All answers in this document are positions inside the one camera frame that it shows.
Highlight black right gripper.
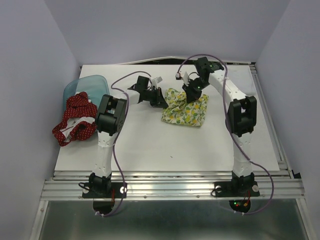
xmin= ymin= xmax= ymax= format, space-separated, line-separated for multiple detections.
xmin=182 ymin=76 xmax=209 ymax=103

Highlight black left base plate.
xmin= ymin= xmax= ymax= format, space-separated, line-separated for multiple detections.
xmin=78 ymin=182 xmax=127 ymax=199

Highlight teal plastic bin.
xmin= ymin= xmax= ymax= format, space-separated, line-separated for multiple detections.
xmin=63 ymin=75 xmax=110 ymax=110

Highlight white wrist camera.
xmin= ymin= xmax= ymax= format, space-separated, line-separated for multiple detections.
xmin=175 ymin=71 xmax=191 ymax=86
xmin=150 ymin=76 xmax=163 ymax=89

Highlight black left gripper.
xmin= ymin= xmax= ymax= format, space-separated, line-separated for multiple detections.
xmin=143 ymin=87 xmax=168 ymax=108

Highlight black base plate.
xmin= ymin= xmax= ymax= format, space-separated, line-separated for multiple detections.
xmin=210 ymin=181 xmax=261 ymax=198
xmin=78 ymin=182 xmax=127 ymax=199

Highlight lemon print skirt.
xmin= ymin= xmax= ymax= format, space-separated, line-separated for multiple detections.
xmin=161 ymin=88 xmax=209 ymax=128

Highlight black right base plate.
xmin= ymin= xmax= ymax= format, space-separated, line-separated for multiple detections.
xmin=210 ymin=181 xmax=261 ymax=198

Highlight folded white skirt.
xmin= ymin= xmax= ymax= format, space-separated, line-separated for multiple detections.
xmin=227 ymin=65 xmax=257 ymax=96

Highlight aluminium frame rails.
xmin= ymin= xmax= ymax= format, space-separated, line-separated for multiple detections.
xmin=31 ymin=64 xmax=317 ymax=240

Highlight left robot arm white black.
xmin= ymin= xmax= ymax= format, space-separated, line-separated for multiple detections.
xmin=86 ymin=76 xmax=168 ymax=197

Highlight red polka dot skirt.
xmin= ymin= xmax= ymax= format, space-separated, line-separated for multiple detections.
xmin=52 ymin=91 xmax=97 ymax=147

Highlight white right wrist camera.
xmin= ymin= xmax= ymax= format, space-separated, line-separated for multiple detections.
xmin=175 ymin=71 xmax=191 ymax=86

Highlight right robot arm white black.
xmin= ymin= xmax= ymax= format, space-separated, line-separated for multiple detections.
xmin=182 ymin=57 xmax=257 ymax=195

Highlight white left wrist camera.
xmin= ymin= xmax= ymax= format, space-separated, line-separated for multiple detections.
xmin=150 ymin=76 xmax=163 ymax=89

